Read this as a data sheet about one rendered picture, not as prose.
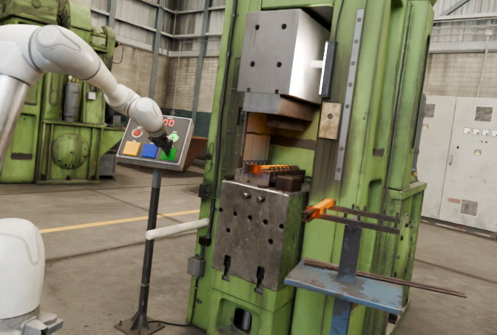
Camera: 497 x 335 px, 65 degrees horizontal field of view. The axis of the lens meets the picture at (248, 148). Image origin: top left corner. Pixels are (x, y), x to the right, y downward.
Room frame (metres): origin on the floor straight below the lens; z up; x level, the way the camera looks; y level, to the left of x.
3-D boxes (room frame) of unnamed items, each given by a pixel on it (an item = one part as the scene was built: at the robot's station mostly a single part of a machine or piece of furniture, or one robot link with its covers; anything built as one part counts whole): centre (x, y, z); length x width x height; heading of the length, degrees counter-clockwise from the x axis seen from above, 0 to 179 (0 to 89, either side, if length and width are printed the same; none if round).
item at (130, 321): (2.14, 0.49, 0.05); 0.22 x 0.22 x 0.09; 58
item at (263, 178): (2.08, -0.14, 0.96); 0.42 x 0.20 x 0.09; 148
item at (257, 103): (2.08, -0.14, 1.32); 0.42 x 0.20 x 0.10; 148
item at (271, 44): (2.06, -0.18, 1.56); 0.42 x 0.39 x 0.40; 148
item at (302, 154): (2.33, -0.35, 1.37); 0.41 x 0.10 x 0.91; 58
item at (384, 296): (1.44, -0.43, 0.66); 0.40 x 0.30 x 0.02; 68
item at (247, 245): (2.06, -0.19, 0.69); 0.56 x 0.38 x 0.45; 148
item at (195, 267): (2.20, 0.21, 0.36); 0.09 x 0.07 x 0.12; 58
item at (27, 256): (0.98, 0.58, 0.77); 0.18 x 0.16 x 0.22; 77
